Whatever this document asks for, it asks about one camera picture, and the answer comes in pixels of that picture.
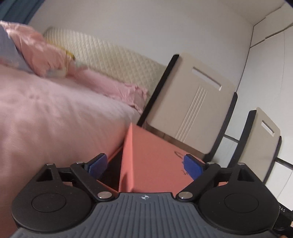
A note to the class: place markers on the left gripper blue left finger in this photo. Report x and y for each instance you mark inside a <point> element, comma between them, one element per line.
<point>86,176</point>

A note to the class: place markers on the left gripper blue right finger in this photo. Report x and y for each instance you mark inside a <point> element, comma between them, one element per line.
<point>203,175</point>

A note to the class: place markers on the pink box lid with logo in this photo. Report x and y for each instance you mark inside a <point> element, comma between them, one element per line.
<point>151,164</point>

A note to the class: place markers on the open pink box base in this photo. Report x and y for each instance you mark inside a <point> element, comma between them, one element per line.
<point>111,176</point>

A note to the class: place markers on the pink bed sheet mattress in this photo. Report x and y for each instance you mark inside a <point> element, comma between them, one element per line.
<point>52,121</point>

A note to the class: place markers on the right white folding chair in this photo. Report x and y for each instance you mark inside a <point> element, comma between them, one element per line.
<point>259,144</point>

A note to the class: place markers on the white folding chair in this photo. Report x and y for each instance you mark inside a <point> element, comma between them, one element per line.
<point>259,144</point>
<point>191,105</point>

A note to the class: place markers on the left white folding chair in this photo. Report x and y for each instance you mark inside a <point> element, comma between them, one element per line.
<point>191,105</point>

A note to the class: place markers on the yellow plush toy on bed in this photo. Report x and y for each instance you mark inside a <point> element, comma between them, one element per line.
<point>69,64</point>

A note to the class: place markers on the white quilted headboard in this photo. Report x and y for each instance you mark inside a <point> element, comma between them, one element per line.
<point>109,59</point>

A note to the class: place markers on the pink crumpled duvet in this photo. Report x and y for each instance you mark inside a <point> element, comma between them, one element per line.
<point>25,49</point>

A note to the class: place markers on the blue curtain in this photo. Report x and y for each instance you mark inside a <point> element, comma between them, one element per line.
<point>19,11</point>

